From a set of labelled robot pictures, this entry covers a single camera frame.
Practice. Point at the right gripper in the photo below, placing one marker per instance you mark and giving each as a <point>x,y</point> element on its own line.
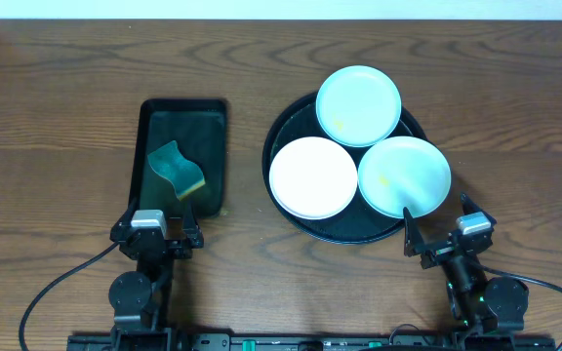
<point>450,249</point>

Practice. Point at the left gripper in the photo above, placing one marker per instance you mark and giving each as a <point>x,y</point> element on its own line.
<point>153,242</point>

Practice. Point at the green yellow sponge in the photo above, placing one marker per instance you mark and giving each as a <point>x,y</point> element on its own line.
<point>184,176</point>

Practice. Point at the white pink plate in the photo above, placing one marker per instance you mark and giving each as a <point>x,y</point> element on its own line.
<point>313,178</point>

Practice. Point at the mint plate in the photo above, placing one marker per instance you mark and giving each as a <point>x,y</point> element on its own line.
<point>404,173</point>
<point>358,106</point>

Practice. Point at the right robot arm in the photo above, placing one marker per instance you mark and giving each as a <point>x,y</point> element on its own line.
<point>485,306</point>

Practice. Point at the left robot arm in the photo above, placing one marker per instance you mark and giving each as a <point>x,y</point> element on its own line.
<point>141,298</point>

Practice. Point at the black rectangular tray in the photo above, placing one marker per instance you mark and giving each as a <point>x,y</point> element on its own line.
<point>198,127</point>

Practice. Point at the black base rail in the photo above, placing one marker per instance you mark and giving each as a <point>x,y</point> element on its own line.
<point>281,342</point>

